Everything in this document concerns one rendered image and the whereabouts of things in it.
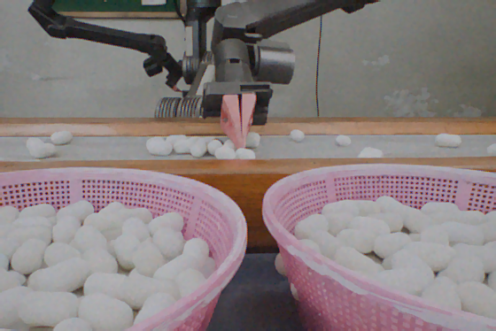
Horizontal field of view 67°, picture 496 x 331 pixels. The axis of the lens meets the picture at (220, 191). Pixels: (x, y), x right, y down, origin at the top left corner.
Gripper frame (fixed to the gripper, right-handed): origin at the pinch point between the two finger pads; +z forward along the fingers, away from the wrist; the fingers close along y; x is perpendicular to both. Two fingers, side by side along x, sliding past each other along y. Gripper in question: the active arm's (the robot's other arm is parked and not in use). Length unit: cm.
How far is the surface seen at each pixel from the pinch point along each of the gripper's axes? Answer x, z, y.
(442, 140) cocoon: 5.3, -4.8, 34.5
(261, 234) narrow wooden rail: -5.9, 16.2, 0.0
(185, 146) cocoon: 2.5, -2.0, -7.8
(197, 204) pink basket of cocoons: -15.1, 17.6, -6.6
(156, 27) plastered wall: 114, -188, -27
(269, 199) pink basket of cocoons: -18.4, 19.1, -1.7
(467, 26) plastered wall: 100, -174, 173
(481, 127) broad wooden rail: 14, -15, 52
